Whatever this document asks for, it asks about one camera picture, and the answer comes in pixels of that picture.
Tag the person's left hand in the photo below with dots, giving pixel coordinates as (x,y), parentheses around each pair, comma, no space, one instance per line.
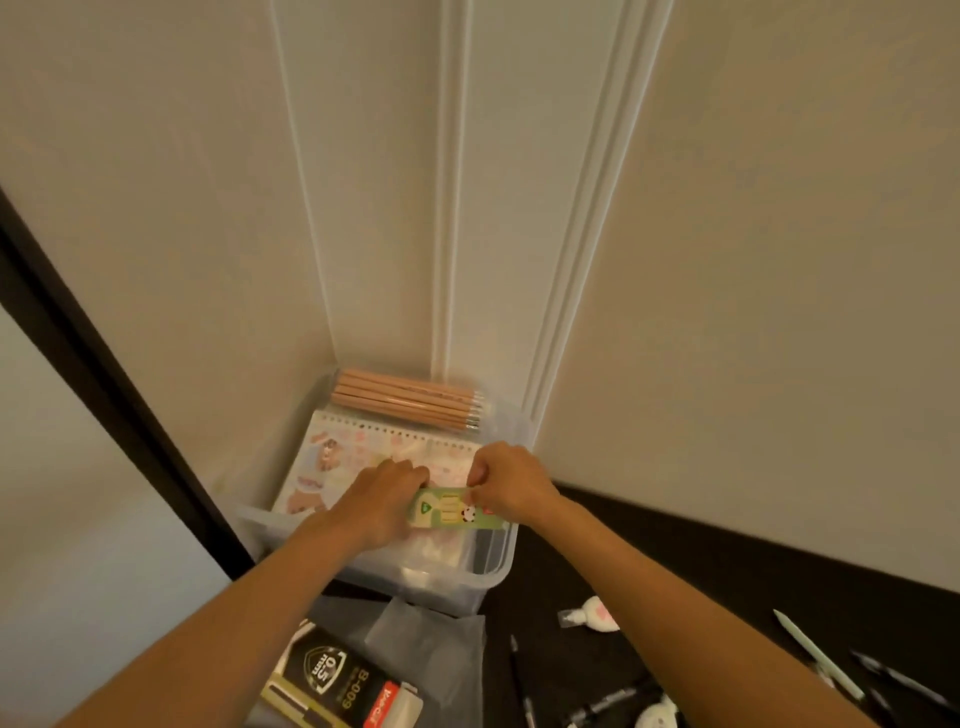
(379,506)

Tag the person's right hand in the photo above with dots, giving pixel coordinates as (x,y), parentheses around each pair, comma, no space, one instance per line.
(514,484)

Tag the green pencil box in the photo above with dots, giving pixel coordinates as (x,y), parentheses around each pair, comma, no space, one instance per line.
(442,510)

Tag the clear plastic storage bin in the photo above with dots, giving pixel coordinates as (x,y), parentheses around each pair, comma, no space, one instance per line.
(495,555)

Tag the clear tube of green pens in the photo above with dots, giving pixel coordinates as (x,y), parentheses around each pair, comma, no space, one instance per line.
(491,409)

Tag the bundle of wooden pencils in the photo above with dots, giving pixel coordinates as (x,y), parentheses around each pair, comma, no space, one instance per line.
(405,397)

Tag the white pink correction tape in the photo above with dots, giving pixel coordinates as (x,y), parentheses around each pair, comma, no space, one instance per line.
(596,616)

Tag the black gold pen box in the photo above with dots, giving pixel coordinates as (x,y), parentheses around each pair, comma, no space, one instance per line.
(330,682)

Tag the white printed correction tape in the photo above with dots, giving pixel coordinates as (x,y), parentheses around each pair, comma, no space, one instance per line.
(658,714)

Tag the green highlighter stick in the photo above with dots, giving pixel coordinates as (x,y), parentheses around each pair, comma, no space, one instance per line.
(817,654)

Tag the person's right forearm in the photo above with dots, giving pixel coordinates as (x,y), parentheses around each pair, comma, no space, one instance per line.
(705,622)

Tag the person's left forearm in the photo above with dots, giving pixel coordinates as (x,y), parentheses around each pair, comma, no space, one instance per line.
(210,637)

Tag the black framed panel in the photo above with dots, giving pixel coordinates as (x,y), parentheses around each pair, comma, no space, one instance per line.
(105,390)

